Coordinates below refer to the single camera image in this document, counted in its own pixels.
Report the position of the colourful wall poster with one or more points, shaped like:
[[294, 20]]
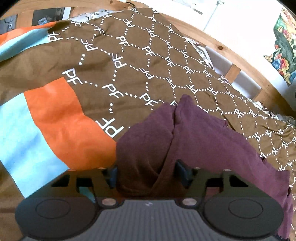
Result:
[[283, 58]]

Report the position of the wooden bed frame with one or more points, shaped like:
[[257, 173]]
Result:
[[267, 95]]

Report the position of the maroon long-sleeve shirt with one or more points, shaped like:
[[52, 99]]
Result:
[[147, 152]]

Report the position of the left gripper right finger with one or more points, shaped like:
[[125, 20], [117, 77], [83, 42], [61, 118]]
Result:
[[197, 182]]

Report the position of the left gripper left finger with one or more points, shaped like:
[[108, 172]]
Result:
[[90, 184]]

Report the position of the brown patterned PF duvet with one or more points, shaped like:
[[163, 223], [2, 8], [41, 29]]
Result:
[[71, 90]]

